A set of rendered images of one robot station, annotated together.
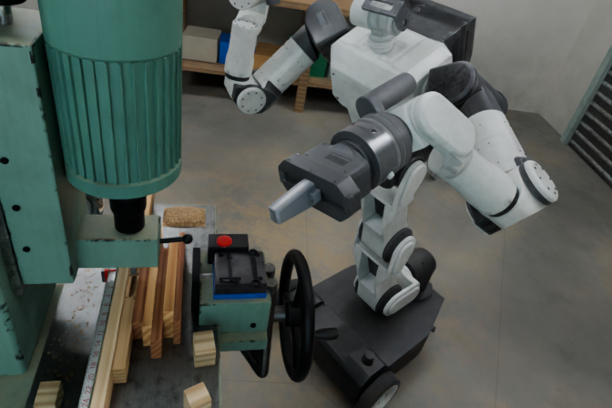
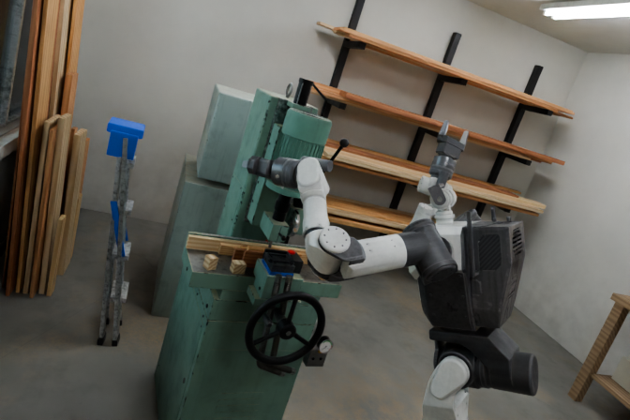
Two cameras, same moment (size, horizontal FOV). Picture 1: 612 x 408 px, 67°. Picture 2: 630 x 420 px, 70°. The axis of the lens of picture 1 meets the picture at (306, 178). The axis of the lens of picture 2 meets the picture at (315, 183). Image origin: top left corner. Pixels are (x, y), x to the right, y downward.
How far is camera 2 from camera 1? 1.44 m
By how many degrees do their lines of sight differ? 74
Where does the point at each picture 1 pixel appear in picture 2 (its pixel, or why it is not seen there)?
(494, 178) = (310, 212)
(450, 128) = (305, 171)
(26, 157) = not seen: hidden behind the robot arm
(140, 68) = (288, 138)
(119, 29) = (287, 123)
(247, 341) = (252, 292)
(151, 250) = (270, 229)
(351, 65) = not seen: hidden behind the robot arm
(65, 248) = (256, 205)
